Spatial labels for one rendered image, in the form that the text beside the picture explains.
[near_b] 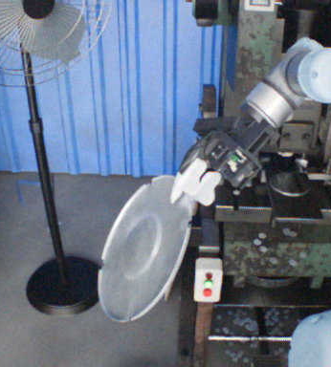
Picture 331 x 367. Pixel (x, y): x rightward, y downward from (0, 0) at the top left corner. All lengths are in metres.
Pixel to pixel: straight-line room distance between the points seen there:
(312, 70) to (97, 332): 1.50
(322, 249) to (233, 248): 0.28
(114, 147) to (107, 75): 0.47
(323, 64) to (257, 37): 0.54
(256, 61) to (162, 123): 1.51
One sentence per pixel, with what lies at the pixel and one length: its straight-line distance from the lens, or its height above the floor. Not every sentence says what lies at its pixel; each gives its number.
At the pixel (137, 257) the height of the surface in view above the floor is 0.94.
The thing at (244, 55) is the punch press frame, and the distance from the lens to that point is 1.13.
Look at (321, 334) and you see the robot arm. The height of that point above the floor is 1.08.
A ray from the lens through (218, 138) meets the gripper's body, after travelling 0.71.
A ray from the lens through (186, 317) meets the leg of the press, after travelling 1.86.
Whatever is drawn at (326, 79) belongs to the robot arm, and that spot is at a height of 1.29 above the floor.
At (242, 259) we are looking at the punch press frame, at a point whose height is 0.57.
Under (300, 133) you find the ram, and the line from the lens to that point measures 1.25.
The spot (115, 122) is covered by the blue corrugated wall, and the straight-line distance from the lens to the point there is 2.61.
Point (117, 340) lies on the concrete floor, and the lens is 1.83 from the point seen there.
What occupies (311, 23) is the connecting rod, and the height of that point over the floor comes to 1.25.
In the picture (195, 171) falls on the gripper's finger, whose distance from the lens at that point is 0.72.
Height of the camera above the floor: 1.47
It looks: 33 degrees down
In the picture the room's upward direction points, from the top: straight up
